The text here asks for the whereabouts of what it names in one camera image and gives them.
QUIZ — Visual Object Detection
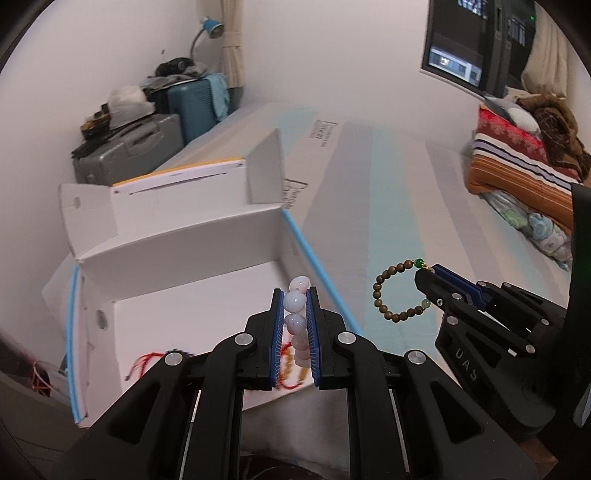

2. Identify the grey hard case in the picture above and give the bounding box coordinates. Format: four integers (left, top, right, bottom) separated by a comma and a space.
73, 114, 184, 186

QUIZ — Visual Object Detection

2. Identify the dark monitor screen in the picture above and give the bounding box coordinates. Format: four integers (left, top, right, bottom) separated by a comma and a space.
422, 0, 536, 97

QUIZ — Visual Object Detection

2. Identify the floral patterned blanket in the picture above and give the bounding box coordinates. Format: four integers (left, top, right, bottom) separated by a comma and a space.
481, 190, 573, 271

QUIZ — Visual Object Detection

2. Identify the striped bed sheet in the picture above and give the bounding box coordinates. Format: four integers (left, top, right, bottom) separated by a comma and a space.
151, 101, 574, 361

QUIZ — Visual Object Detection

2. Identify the red braided cord bracelet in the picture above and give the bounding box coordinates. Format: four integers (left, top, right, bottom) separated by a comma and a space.
125, 347, 309, 389

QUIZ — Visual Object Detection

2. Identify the beige curtain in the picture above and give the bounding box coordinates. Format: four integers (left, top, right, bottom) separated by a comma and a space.
221, 0, 245, 88

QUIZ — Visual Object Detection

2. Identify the pink white bead bracelet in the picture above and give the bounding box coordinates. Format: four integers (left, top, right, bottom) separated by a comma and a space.
282, 275, 313, 368

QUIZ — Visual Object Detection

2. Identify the brown wooden bead bracelet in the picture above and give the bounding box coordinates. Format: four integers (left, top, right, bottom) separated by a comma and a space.
372, 257, 435, 324

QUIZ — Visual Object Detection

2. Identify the blue desk lamp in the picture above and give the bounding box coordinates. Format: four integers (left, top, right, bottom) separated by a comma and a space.
189, 16, 224, 62

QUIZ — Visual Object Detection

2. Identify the brown fuzzy blanket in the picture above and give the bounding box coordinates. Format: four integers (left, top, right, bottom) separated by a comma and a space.
517, 94, 590, 183

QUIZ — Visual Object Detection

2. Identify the striped orange red pillow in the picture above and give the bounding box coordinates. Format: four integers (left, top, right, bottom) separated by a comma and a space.
466, 105, 580, 230

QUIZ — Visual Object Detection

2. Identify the teal suitcase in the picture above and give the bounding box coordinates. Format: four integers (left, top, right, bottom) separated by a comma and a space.
153, 73, 229, 144

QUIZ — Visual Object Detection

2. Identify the blue yellow cardboard box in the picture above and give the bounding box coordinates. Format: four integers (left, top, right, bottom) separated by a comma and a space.
42, 129, 358, 428

